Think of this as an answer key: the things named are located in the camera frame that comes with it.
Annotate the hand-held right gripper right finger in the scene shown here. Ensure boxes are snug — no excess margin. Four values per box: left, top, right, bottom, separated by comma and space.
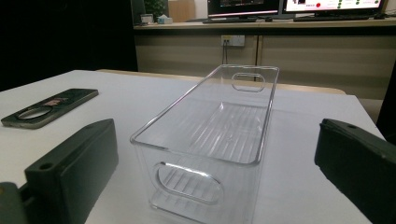
314, 118, 396, 224

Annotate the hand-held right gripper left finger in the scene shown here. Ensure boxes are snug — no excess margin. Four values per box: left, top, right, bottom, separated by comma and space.
24, 118, 120, 224

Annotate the clear plastic storage bin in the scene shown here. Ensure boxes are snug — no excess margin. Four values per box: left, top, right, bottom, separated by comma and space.
129, 63, 280, 224

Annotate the long wooden desk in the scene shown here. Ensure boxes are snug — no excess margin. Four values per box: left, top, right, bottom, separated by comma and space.
134, 17, 396, 101

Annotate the black keyboard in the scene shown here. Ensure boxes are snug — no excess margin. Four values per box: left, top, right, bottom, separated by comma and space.
202, 17, 260, 25
292, 14, 372, 22

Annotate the bright-screen computer monitor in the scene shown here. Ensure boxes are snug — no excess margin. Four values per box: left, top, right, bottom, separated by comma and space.
282, 0, 389, 16

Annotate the tissue box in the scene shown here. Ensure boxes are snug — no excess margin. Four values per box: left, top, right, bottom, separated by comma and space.
156, 13, 174, 25

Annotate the green potted plant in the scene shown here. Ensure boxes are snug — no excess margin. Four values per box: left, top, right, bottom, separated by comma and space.
143, 0, 169, 17

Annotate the brown cardboard panel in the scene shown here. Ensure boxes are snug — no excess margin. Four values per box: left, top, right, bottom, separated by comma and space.
167, 0, 197, 23

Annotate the dark-screen computer monitor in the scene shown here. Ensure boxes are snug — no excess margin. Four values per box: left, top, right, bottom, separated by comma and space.
206, 0, 282, 19

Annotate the black power cable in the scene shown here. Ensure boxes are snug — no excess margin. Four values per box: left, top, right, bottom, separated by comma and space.
221, 41, 230, 65

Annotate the white wall socket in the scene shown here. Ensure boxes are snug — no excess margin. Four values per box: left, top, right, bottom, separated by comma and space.
220, 35, 247, 48

